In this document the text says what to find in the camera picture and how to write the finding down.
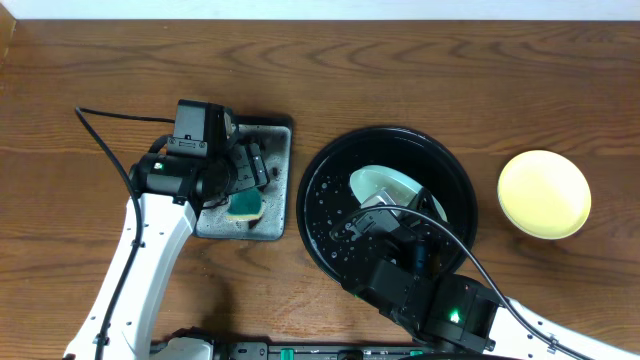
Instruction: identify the green scrub sponge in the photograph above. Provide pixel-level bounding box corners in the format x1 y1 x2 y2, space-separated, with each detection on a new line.
226 188 264 221

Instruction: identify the yellow plate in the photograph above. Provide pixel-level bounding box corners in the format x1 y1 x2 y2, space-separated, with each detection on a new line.
497 150 592 240

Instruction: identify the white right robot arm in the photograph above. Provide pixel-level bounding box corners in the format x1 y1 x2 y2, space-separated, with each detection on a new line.
329 212 633 359

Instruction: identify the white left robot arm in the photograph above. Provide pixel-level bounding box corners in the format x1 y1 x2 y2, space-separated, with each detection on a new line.
64 143 269 359

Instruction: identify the black rectangular soapy tray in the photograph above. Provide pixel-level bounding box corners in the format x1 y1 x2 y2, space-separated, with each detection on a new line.
194 116 293 241

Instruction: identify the round black tray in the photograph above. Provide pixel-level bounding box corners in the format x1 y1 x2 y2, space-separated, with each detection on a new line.
296 126 478 282

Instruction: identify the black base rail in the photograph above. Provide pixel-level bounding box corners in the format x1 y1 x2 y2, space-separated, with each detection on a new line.
149 342 431 360

